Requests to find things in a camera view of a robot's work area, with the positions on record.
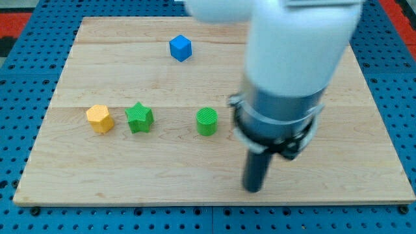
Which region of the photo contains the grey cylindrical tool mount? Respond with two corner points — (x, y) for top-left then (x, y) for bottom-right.
(228, 76), (324, 160)

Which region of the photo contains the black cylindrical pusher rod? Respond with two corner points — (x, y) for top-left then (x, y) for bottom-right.
(242, 150), (272, 192)

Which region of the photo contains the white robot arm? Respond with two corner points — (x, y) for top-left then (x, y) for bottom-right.
(185, 0), (363, 192)

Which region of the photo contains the yellow hexagon block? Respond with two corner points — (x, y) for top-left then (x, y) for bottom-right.
(86, 105), (114, 134)

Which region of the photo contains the green cylinder block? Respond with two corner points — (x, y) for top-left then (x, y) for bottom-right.
(196, 107), (218, 136)

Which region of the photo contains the wooden board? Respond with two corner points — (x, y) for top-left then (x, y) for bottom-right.
(13, 17), (415, 207)

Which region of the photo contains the green star block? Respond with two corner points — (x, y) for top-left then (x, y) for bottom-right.
(125, 102), (154, 134)

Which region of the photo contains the blue cube block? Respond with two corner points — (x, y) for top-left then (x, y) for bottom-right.
(169, 34), (192, 62)

